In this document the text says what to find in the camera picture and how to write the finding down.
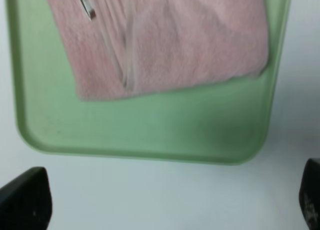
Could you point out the pink terry towel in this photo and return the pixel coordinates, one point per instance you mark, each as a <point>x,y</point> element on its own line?
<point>135,47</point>

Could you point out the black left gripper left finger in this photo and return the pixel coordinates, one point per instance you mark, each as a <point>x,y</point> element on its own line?
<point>26,201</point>

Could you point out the white towel care label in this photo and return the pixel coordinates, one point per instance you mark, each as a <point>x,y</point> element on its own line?
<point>88,8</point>

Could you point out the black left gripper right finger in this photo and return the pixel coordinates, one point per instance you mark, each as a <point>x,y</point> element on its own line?
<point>309,193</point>

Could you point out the green plastic tray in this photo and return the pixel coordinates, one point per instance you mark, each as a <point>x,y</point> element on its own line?
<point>224,123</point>

